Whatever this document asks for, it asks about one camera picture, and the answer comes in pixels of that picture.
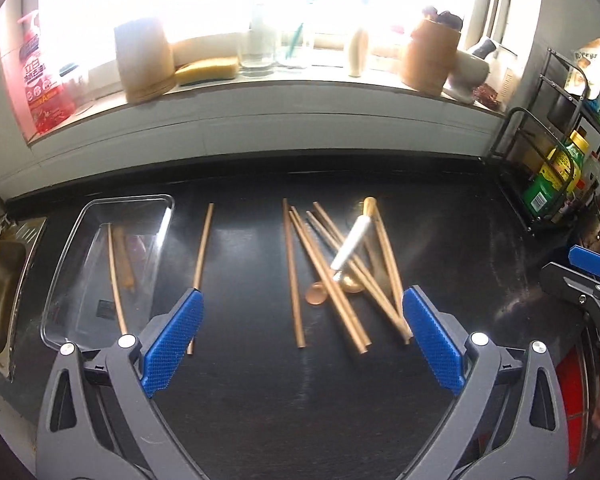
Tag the wooden utensil container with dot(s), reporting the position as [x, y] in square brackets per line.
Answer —
[427, 60]

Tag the tall clear glass jar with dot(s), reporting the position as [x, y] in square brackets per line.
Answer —
[257, 55]

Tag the green seasoning packet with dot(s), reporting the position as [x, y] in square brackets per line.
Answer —
[542, 192]

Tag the dark pestle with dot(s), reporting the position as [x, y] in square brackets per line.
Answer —
[484, 47]

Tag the yellow sponge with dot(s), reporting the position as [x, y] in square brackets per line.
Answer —
[205, 71]

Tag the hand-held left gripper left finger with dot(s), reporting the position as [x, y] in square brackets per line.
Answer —
[175, 340]

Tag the slim wooden chopstick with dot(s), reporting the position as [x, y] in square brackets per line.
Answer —
[203, 250]
[113, 280]

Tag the white stone mortar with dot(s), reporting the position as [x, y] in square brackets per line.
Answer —
[467, 77]

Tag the white orange seasoning bag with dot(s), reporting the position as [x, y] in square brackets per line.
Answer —
[587, 70]

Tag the red dried chili bag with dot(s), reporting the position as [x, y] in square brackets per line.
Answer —
[486, 96]

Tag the stainless steel sink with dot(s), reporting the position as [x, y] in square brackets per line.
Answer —
[15, 260]

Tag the clear plastic tray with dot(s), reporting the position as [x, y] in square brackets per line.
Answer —
[80, 280]

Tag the gold metal spoon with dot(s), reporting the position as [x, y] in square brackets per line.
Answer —
[351, 285]

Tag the yellow green seasoning bottle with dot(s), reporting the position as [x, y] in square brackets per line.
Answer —
[575, 152]

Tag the red detergent bottle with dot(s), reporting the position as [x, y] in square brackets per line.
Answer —
[45, 95]

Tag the cream slim bottle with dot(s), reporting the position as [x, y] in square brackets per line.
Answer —
[357, 55]

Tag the dark kitchen utensils bunch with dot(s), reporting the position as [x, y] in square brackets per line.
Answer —
[445, 17]

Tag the red round dial scale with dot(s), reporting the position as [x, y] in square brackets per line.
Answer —
[572, 395]

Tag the bunch of wooden chopsticks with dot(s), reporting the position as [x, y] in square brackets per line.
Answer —
[294, 285]

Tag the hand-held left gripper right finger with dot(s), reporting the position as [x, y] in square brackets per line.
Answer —
[432, 340]

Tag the wooden cylinder holder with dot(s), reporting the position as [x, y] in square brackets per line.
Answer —
[142, 65]

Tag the clear glass cup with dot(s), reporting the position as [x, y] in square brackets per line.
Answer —
[302, 55]

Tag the teal toothbrush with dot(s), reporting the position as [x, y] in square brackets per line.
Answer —
[294, 40]

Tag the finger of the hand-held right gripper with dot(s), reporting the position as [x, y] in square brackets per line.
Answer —
[592, 262]
[565, 280]

